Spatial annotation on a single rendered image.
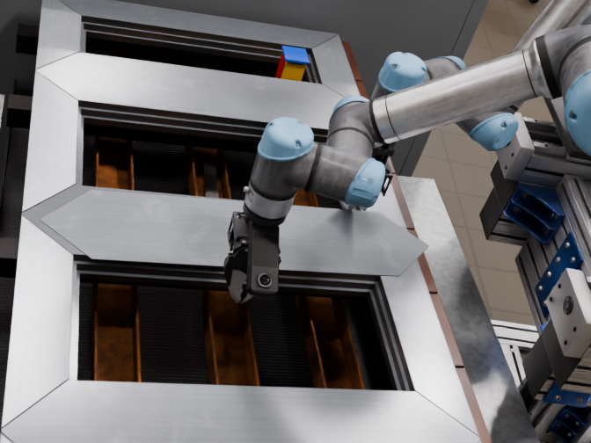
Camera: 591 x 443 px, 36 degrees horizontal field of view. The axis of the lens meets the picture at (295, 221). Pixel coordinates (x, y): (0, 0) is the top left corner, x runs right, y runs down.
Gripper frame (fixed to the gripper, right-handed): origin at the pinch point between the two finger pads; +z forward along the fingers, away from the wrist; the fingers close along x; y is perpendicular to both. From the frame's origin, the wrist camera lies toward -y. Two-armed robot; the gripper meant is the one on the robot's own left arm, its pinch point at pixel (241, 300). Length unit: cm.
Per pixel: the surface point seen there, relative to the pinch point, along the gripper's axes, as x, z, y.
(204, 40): -1, 3, 86
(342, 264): -20.9, 0.8, 11.4
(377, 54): -51, 7, 99
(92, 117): 25, 4, 53
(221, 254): 2.2, 0.8, 11.6
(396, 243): -33.4, 0.7, 18.0
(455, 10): -67, -9, 99
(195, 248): 6.7, 0.8, 12.7
